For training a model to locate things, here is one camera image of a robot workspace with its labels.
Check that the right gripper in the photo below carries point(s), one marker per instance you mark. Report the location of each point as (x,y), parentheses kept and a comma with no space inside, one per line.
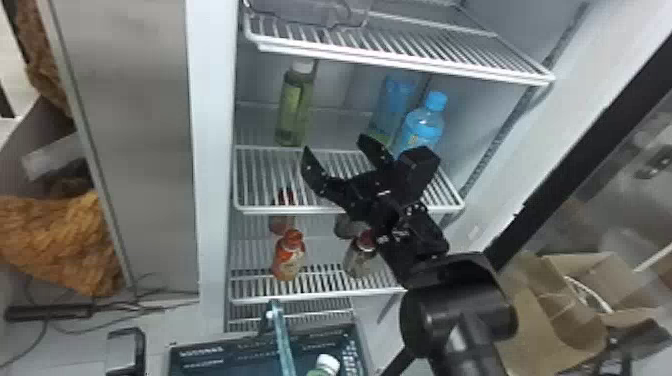
(370,197)

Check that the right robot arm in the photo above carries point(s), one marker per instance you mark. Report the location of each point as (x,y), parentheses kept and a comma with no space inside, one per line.
(456,315)

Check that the blue bottle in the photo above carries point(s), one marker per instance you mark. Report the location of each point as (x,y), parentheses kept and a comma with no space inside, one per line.
(392,105)
(420,128)

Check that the dark red bottle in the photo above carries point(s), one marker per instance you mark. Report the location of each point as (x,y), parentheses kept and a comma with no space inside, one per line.
(282,218)

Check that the clear bottle with red cap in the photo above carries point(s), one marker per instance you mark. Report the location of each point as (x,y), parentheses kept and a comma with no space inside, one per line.
(358,258)

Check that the orange bottle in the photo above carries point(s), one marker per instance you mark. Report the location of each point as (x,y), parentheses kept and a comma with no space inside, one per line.
(288,257)

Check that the white fridge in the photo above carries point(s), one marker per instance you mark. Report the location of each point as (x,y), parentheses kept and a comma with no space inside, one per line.
(210,157)

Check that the clear box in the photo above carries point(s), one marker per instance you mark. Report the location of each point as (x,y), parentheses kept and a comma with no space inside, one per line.
(315,11)

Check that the green bottle with white cap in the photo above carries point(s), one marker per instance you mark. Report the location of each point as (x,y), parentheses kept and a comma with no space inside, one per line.
(324,366)

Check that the black basket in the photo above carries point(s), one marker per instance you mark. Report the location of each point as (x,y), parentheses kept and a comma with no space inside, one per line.
(236,357)

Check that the fridge door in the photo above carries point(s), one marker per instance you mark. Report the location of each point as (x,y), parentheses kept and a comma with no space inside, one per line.
(593,152)

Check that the brown paper bag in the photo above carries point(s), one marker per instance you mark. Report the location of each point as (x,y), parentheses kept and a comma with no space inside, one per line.
(556,310)

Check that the orange cloth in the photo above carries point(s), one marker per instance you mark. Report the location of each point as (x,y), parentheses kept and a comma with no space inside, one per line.
(39,58)
(58,241)

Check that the black power strip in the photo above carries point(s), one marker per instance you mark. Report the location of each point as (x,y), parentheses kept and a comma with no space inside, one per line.
(50,312)

